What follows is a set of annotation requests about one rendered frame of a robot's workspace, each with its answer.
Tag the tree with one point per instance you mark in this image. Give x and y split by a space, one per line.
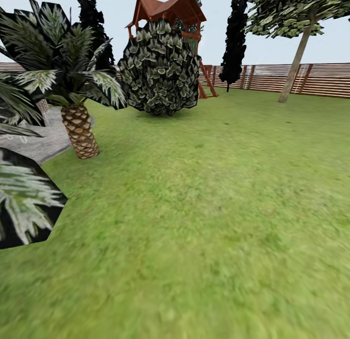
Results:
235 48
90 16
179 25
294 17

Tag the bush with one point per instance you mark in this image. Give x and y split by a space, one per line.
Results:
159 69
30 202
57 58

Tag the garden chair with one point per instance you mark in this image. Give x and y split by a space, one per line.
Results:
43 106

